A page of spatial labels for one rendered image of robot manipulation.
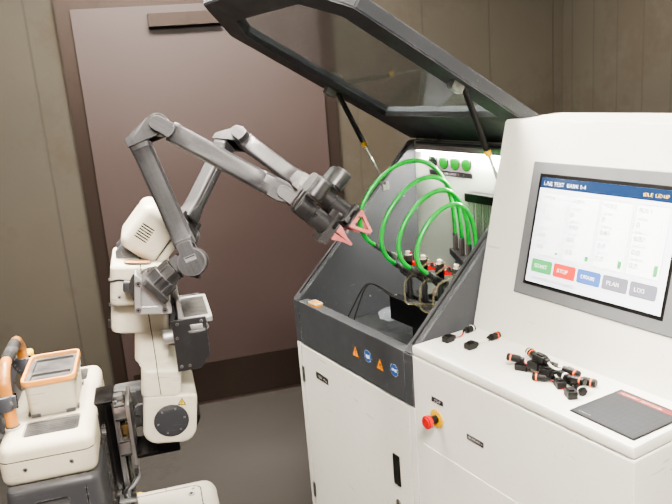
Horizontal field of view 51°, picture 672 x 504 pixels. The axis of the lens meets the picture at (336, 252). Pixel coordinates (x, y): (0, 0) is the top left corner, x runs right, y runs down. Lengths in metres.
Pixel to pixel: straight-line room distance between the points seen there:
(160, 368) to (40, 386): 0.34
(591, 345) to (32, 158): 2.84
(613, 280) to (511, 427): 0.41
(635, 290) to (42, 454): 1.57
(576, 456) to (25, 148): 2.97
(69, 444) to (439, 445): 1.00
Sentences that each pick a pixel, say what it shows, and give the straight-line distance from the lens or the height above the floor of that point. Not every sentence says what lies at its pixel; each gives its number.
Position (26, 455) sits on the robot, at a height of 0.78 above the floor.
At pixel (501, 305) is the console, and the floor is 1.06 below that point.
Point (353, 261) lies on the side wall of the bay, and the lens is 2.59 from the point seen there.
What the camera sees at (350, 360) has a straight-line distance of 2.27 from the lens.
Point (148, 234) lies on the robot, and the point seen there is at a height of 1.30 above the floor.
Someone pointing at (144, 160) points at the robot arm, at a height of 1.52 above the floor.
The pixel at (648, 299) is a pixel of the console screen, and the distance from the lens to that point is 1.71.
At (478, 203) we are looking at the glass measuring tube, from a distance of 2.39.
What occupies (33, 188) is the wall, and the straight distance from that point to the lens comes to 3.82.
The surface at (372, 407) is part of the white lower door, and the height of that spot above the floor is 0.71.
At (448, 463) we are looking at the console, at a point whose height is 0.69.
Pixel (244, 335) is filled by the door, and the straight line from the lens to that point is 3.96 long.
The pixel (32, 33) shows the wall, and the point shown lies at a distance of 3.80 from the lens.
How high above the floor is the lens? 1.70
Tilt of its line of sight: 14 degrees down
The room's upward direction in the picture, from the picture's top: 5 degrees counter-clockwise
